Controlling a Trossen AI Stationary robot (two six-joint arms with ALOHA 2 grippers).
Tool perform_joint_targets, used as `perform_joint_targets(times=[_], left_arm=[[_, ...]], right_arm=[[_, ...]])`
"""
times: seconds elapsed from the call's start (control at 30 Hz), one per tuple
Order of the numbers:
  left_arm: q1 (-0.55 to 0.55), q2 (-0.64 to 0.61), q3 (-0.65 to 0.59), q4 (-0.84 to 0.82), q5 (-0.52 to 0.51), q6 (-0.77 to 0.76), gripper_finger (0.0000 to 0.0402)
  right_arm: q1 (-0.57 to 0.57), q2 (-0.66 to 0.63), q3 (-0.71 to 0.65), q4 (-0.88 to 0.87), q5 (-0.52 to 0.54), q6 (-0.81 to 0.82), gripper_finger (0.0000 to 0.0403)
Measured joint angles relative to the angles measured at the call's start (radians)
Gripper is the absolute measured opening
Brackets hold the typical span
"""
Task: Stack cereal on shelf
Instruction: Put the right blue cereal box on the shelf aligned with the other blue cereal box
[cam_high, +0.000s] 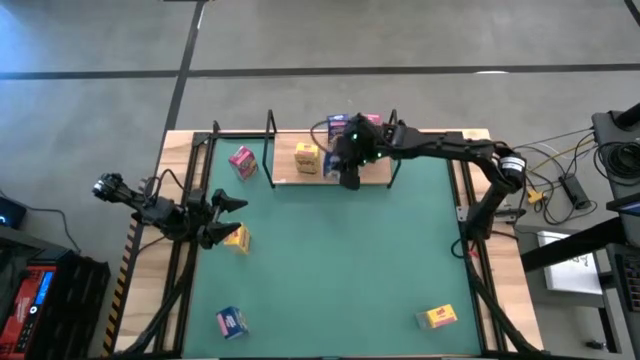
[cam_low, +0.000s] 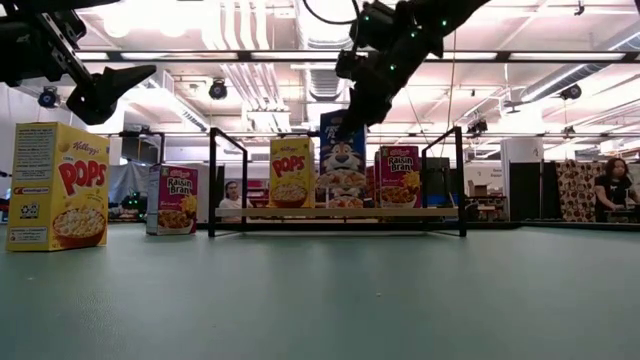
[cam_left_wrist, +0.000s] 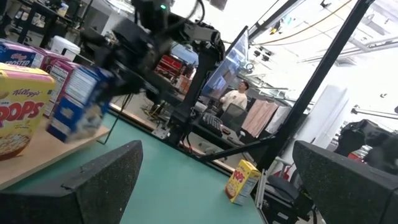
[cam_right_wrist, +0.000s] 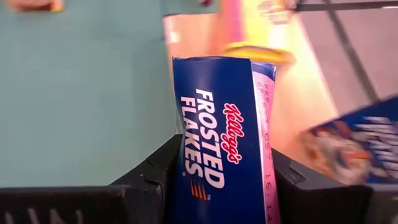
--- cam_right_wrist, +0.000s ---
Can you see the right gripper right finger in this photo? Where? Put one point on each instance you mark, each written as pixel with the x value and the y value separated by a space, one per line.
pixel 311 202

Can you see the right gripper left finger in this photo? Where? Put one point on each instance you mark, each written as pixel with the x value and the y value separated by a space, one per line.
pixel 152 186

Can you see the Frosted Flakes cereal box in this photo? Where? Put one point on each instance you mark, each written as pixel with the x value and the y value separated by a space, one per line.
pixel 217 140
pixel 357 143

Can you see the Raisin Bran cereal box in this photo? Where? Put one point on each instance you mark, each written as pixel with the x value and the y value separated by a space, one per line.
pixel 34 4

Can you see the Corn Pops cereal box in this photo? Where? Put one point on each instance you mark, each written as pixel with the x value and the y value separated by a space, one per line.
pixel 258 53

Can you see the wooden shelf with black frame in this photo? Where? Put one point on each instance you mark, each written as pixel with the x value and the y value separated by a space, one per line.
pixel 298 93

